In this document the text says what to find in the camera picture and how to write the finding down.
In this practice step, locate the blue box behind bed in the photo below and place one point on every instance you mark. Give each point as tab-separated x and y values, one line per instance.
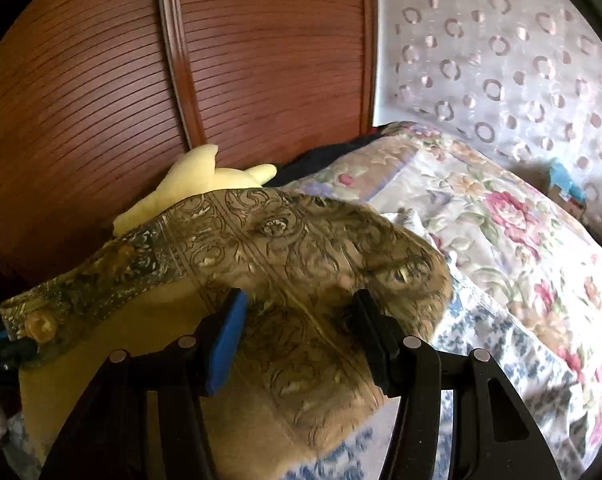
563	177

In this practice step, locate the floral quilt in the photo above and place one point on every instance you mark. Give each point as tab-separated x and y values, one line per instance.
506	240

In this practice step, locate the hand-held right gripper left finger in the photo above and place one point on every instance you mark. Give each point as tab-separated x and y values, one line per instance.
226	355

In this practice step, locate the circle-patterned sheer curtain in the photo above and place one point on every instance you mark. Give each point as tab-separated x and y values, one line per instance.
506	60

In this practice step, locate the wooden slatted wardrobe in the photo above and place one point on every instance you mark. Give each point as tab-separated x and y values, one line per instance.
106	110

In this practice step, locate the golden patterned garment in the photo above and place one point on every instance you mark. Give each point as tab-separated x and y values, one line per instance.
291	270

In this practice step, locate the yellow plush toy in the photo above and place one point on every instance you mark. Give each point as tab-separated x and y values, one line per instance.
196	180

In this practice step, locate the small cardboard box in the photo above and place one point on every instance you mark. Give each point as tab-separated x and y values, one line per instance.
571	205

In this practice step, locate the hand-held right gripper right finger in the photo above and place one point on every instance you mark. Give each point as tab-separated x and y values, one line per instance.
376	347

